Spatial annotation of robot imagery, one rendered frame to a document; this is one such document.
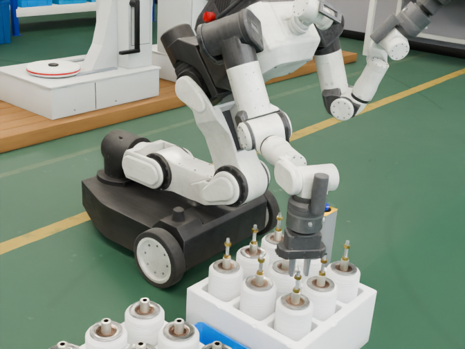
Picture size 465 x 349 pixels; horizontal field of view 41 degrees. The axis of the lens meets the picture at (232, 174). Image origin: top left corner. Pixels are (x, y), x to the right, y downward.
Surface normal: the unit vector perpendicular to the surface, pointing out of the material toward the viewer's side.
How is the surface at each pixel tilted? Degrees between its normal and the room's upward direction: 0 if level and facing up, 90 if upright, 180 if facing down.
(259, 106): 69
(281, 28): 52
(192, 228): 46
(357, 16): 90
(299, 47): 97
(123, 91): 90
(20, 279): 0
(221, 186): 90
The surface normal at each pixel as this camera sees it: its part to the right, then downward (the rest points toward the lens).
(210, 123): -0.49, 0.64
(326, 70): -0.40, 0.46
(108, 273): 0.06, -0.92
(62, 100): 0.77, 0.29
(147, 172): -0.63, 0.26
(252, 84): 0.27, 0.02
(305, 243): 0.16, 0.39
